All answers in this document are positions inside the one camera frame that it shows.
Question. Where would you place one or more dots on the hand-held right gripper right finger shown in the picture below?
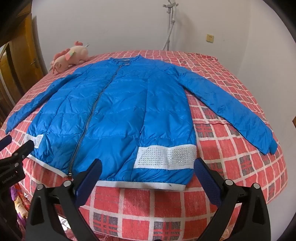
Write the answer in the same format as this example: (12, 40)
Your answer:
(207, 183)

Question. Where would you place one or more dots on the wooden wardrobe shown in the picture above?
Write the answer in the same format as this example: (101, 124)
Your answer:
(24, 46)

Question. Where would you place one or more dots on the beige wall socket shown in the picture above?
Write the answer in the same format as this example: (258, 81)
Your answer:
(209, 38)

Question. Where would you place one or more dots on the blue puffer jacket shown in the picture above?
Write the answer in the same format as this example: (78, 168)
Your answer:
(129, 104)

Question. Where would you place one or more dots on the pink plush toy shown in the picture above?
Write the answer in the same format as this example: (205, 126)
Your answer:
(69, 58)

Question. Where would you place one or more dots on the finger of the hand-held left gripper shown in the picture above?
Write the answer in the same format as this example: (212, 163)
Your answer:
(24, 149)
(6, 141)

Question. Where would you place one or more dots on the person's pink patterned clothing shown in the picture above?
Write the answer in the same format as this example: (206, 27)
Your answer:
(19, 204)

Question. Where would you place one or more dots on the white garment steamer stand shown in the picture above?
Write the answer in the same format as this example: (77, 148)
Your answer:
(170, 30)

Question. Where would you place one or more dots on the red plaid bed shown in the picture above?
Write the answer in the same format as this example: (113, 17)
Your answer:
(231, 148)

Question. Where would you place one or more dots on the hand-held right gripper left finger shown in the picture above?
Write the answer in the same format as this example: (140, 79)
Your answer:
(89, 185)

